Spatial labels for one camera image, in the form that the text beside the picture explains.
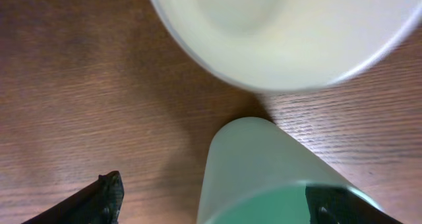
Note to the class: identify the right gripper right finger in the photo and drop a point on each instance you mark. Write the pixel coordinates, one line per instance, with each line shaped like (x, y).
(338, 205)

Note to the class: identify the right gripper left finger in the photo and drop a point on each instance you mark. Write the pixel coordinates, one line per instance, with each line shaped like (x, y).
(98, 203)

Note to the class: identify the cream white cup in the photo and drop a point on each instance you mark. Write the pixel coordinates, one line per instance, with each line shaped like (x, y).
(288, 45)

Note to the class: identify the mint green cup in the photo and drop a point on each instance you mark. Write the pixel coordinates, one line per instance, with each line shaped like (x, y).
(257, 173)

